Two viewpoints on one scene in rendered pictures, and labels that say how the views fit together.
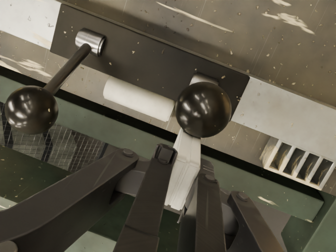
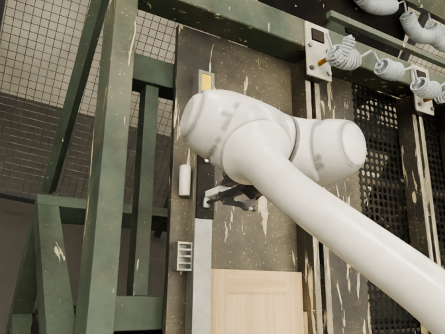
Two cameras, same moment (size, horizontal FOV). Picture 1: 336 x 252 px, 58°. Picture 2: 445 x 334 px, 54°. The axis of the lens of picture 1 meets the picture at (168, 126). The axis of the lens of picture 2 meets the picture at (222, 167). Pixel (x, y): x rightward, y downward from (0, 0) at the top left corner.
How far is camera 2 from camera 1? 0.90 m
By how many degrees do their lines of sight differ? 50
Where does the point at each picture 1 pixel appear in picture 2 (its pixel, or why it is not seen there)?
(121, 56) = (205, 169)
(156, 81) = (201, 185)
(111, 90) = (187, 167)
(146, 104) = (187, 183)
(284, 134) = (197, 241)
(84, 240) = (119, 166)
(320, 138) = (200, 256)
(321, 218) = (141, 295)
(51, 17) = not seen: hidden behind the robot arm
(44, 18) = not seen: hidden behind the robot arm
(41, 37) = not seen: hidden behind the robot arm
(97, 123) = (149, 162)
